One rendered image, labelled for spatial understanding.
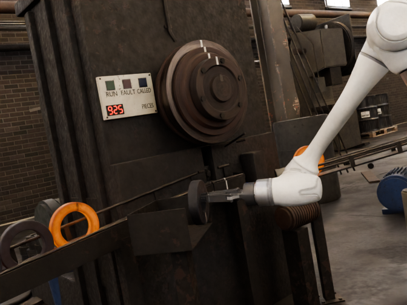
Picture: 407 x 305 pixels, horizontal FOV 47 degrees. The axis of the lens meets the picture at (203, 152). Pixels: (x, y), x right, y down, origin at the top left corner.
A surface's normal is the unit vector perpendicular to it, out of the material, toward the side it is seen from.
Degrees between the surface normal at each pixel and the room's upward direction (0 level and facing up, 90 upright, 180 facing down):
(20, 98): 90
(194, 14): 90
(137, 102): 90
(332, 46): 92
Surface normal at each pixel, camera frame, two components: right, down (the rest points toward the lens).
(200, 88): 0.61, -0.07
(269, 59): -0.77, 0.17
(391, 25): -0.37, 0.01
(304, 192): -0.11, 0.15
